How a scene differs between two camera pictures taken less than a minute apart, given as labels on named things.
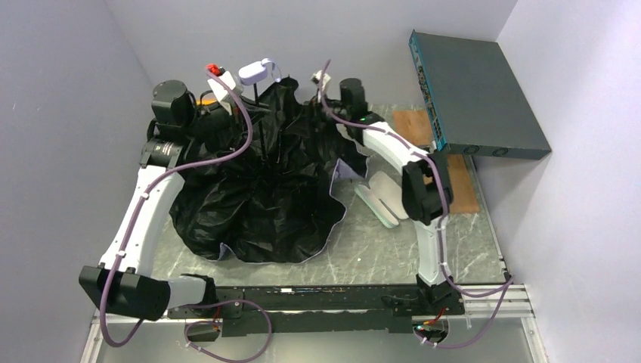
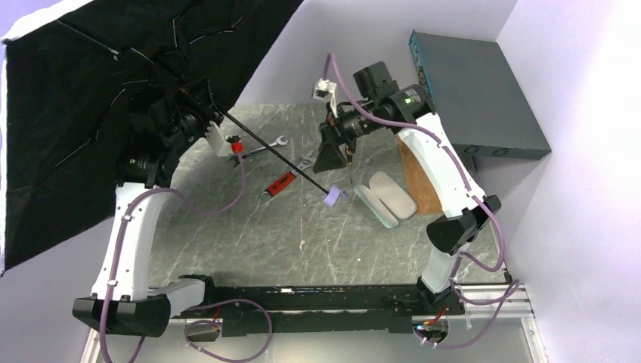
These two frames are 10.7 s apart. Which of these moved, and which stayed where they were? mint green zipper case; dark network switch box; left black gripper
Moved: left black gripper
Stayed: dark network switch box; mint green zipper case
